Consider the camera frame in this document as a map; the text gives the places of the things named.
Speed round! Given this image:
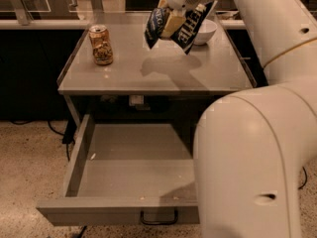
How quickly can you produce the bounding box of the black floor cable left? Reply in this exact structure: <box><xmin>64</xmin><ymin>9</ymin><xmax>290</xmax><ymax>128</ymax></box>
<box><xmin>9</xmin><ymin>118</ymin><xmax>77</xmax><ymax>162</ymax></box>

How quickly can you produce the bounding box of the black drawer handle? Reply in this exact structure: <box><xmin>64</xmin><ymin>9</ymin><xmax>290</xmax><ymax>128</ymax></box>
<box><xmin>140</xmin><ymin>208</ymin><xmax>178</xmax><ymax>226</ymax></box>

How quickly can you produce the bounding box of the grey open drawer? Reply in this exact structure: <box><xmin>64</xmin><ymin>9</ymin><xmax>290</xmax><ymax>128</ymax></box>
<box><xmin>37</xmin><ymin>114</ymin><xmax>199</xmax><ymax>226</ymax></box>

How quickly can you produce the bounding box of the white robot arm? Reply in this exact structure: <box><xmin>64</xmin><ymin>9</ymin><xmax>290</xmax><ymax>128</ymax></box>
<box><xmin>194</xmin><ymin>0</ymin><xmax>317</xmax><ymax>238</ymax></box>

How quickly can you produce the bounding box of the grey cabinet counter unit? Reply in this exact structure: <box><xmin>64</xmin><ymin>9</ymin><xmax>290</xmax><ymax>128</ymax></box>
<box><xmin>56</xmin><ymin>11</ymin><xmax>259</xmax><ymax>128</ymax></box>

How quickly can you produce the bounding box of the blue Kettle chip bag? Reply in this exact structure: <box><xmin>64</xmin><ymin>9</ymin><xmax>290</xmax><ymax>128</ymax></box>
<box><xmin>145</xmin><ymin>2</ymin><xmax>214</xmax><ymax>55</ymax></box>

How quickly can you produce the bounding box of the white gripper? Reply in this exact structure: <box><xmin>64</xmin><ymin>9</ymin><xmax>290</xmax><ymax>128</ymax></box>
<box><xmin>158</xmin><ymin>0</ymin><xmax>202</xmax><ymax>39</ymax></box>

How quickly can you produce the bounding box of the white ceramic bowl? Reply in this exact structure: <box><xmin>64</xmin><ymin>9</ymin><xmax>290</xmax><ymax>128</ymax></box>
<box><xmin>194</xmin><ymin>19</ymin><xmax>218</xmax><ymax>46</ymax></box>

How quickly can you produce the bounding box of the gold soda can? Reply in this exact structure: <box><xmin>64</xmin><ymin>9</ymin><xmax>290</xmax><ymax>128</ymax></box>
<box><xmin>89</xmin><ymin>25</ymin><xmax>113</xmax><ymax>65</ymax></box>

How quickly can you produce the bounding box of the white horizontal rail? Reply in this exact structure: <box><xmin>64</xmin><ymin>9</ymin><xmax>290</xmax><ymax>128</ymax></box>
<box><xmin>0</xmin><ymin>20</ymin><xmax>246</xmax><ymax>30</ymax></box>

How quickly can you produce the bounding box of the black floor cable right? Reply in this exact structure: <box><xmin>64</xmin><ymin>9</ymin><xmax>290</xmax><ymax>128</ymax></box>
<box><xmin>298</xmin><ymin>166</ymin><xmax>309</xmax><ymax>190</ymax></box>

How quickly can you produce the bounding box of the black floor cable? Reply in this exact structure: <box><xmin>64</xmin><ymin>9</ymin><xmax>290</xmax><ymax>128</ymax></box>
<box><xmin>298</xmin><ymin>166</ymin><xmax>309</xmax><ymax>190</ymax></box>
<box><xmin>9</xmin><ymin>118</ymin><xmax>77</xmax><ymax>162</ymax></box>

